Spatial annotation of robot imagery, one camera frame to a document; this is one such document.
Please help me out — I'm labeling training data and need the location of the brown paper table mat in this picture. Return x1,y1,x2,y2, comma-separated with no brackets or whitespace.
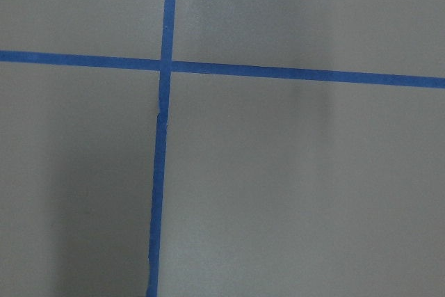
1,0,444,296

